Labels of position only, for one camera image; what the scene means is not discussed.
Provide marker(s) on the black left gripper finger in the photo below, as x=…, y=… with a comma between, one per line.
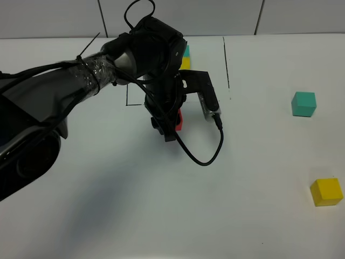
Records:
x=168, y=135

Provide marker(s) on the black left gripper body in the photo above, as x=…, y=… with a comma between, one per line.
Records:
x=168, y=93

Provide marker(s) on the red block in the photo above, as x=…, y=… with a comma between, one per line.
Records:
x=179, y=121

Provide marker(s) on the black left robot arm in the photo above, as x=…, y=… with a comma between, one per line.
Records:
x=35, y=103

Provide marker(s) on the yellow template block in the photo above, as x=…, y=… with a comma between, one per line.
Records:
x=186, y=64

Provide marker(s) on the teal template block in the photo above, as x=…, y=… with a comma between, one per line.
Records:
x=187, y=52

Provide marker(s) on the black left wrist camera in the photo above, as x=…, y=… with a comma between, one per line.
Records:
x=199, y=82

